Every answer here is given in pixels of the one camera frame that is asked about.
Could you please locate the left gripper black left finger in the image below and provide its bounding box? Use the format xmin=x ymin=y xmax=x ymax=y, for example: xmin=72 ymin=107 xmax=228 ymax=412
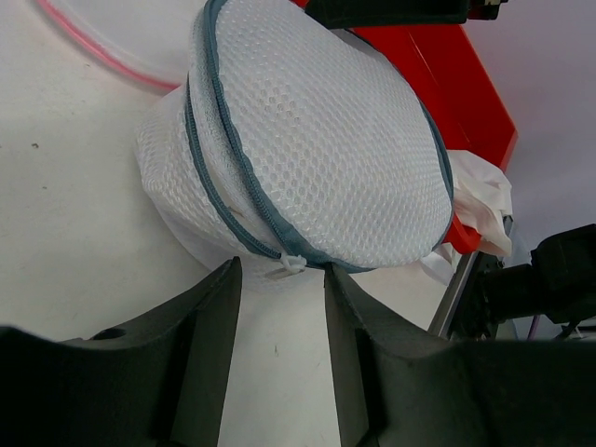
xmin=1 ymin=258 xmax=242 ymax=446

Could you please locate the white bra in tray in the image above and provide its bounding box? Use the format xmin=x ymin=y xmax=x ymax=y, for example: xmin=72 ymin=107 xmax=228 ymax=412
xmin=448 ymin=150 xmax=513 ymax=256

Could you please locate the aluminium mounting rail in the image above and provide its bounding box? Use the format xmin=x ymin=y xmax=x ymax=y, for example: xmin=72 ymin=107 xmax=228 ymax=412
xmin=427 ymin=251 xmax=506 ymax=340

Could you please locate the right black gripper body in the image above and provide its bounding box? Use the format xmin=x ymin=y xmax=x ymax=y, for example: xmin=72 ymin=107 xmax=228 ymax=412
xmin=305 ymin=0 xmax=504 ymax=28

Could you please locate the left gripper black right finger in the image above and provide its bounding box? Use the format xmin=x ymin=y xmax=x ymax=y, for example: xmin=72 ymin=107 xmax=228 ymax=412
xmin=324 ymin=264 xmax=595 ymax=446

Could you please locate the red plastic tray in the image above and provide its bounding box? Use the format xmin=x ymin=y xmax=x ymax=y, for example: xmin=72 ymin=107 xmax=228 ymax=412
xmin=351 ymin=22 xmax=520 ymax=256

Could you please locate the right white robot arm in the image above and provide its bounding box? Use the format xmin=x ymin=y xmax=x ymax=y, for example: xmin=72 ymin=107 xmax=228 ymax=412
xmin=305 ymin=1 xmax=595 ymax=339

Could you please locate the pink-trimmed white mesh laundry bag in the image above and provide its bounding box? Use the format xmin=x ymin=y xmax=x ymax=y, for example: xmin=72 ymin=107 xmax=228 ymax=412
xmin=36 ymin=0 xmax=205 ymax=90

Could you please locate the grey-trimmed white mesh laundry bag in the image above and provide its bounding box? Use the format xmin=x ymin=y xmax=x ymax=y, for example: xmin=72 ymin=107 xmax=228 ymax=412
xmin=135 ymin=1 xmax=454 ymax=290

